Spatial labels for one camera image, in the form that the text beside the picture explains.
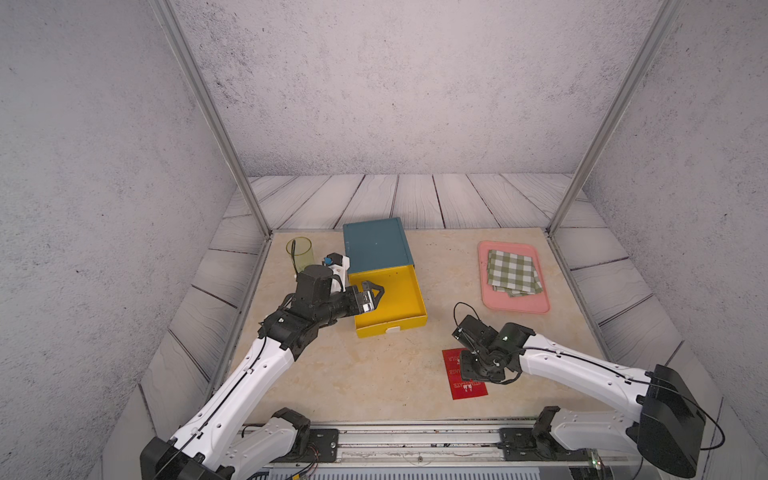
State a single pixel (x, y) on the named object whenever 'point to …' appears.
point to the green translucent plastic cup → (303, 254)
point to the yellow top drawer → (401, 305)
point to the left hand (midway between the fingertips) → (376, 293)
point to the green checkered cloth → (512, 273)
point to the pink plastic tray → (494, 300)
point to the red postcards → (461, 389)
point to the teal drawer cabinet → (376, 245)
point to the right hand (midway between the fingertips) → (469, 374)
